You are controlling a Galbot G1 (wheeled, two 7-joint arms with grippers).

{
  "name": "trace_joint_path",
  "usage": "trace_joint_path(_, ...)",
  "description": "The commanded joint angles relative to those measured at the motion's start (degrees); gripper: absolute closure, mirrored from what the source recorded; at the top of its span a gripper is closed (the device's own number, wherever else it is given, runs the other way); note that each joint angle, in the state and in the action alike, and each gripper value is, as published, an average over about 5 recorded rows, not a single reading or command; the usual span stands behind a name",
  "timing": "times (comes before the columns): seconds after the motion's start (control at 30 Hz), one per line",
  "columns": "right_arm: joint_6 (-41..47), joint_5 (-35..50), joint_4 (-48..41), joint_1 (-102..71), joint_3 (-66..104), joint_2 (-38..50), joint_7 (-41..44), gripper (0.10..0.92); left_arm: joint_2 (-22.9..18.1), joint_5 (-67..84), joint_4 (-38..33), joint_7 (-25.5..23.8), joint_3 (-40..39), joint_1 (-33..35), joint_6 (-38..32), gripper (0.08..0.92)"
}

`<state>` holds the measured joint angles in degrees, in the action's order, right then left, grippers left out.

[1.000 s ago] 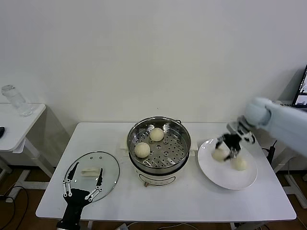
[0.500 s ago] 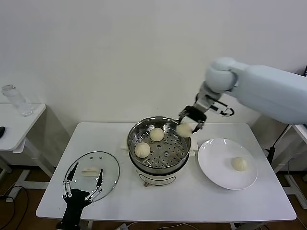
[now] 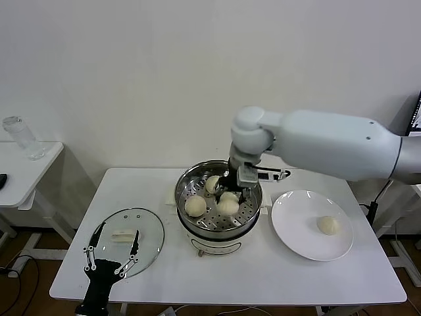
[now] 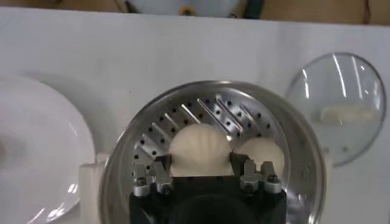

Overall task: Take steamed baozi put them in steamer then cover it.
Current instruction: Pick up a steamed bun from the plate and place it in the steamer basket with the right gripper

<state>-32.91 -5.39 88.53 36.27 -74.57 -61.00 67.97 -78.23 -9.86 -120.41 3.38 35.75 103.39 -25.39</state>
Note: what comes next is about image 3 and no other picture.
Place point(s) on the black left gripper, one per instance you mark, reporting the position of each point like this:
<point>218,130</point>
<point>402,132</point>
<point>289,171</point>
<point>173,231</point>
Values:
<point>103,273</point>

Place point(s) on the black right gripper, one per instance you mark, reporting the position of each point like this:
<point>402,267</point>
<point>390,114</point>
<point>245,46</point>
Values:
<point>232,181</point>

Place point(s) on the white steamed baozi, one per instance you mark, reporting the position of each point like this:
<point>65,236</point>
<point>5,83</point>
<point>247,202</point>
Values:
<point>195,206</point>
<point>328,225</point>
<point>227,206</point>
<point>211,184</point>

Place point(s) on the round glass pot lid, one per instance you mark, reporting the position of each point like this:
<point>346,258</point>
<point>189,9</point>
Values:
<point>148,227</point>

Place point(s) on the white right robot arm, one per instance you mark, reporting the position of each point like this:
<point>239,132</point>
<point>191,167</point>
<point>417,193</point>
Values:
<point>329,145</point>

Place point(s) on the stainless steel steamer pot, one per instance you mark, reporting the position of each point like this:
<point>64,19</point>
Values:
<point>189,184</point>

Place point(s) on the white electric cooker base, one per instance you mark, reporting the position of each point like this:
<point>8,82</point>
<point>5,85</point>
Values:
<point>213,245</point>

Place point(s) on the white round plate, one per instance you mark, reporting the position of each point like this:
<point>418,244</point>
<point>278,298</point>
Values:
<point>296,224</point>

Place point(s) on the white plug adapter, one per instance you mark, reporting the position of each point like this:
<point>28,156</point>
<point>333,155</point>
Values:
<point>168,312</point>

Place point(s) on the small white side table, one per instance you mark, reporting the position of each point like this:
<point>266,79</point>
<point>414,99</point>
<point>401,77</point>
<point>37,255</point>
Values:
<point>33,171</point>

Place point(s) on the small black device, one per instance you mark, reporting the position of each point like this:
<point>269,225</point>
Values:
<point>2,180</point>

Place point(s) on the clear glass jar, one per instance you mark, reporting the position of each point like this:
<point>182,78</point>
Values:
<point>23,138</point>

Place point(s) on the open laptop computer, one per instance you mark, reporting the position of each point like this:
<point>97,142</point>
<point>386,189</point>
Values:
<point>415,121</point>

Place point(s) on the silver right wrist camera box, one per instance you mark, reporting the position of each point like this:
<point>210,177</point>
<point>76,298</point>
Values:
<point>246,177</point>

